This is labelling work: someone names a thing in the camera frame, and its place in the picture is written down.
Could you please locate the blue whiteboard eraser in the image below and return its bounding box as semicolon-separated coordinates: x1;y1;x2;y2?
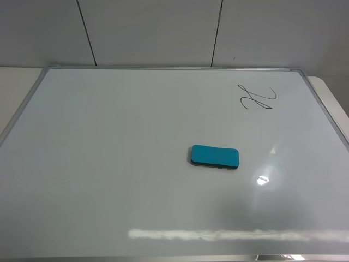
188;145;240;170

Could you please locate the white whiteboard with aluminium frame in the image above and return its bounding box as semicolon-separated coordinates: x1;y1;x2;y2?
1;67;348;260

